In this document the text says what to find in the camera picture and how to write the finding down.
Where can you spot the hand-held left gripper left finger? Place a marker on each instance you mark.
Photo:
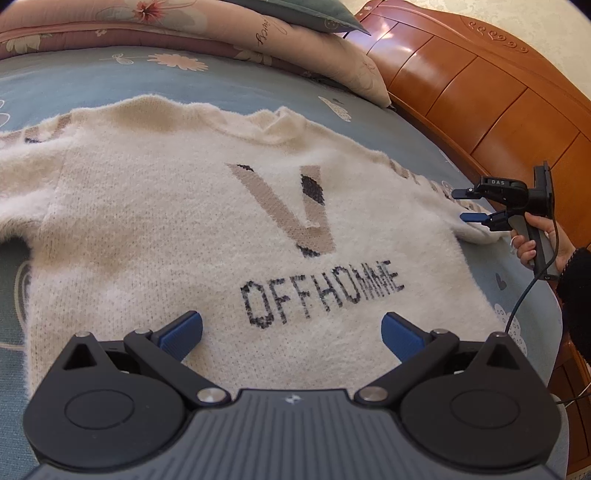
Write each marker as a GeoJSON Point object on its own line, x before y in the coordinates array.
{"type": "Point", "coordinates": [180, 334]}

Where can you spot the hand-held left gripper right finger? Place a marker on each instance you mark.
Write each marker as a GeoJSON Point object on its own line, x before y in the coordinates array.
{"type": "Point", "coordinates": [400, 336]}

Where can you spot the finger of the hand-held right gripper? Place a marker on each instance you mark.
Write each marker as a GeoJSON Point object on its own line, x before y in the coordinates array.
{"type": "Point", "coordinates": [468, 194]}
{"type": "Point", "coordinates": [473, 217]}

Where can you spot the cream fuzzy knit sweater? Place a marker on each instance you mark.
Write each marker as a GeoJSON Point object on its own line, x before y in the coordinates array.
{"type": "Point", "coordinates": [161, 230]}

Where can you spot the person's right forearm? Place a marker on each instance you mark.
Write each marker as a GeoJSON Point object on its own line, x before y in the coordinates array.
{"type": "Point", "coordinates": [579, 300]}

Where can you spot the person's right hand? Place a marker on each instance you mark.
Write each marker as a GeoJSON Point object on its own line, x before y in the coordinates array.
{"type": "Point", "coordinates": [561, 251]}

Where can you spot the wooden headboard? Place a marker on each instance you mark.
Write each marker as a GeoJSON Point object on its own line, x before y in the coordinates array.
{"type": "Point", "coordinates": [485, 92]}

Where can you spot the wooden nightstand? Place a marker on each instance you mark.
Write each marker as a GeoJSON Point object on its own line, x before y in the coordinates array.
{"type": "Point", "coordinates": [575, 424]}

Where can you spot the teal floral pillow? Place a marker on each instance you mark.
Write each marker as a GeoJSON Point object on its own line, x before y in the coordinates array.
{"type": "Point", "coordinates": [314, 14]}

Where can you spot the blue floral bed sheet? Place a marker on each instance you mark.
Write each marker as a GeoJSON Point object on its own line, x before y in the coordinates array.
{"type": "Point", "coordinates": [231, 83]}

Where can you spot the pink floral folded quilt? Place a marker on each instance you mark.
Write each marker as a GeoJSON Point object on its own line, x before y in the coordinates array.
{"type": "Point", "coordinates": [207, 23]}

